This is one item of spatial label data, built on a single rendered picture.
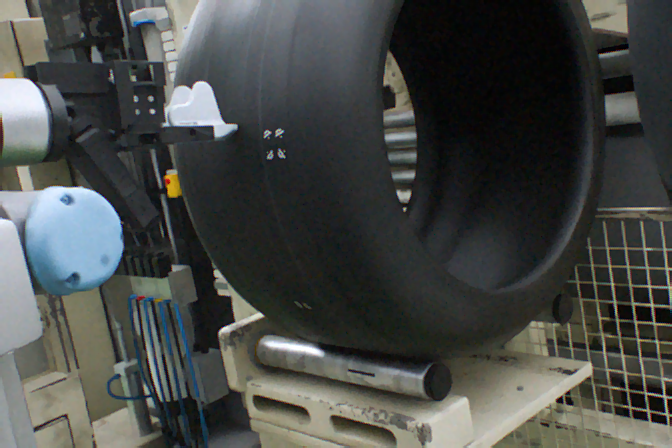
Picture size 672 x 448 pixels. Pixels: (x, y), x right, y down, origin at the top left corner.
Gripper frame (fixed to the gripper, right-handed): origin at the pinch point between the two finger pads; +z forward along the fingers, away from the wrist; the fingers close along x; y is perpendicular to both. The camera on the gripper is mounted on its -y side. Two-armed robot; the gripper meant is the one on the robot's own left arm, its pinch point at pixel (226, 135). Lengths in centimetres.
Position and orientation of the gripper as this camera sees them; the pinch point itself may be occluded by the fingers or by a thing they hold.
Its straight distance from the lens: 88.0
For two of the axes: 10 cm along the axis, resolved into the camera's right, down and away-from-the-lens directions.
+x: -6.8, -0.1, 7.3
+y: -0.9, -9.9, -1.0
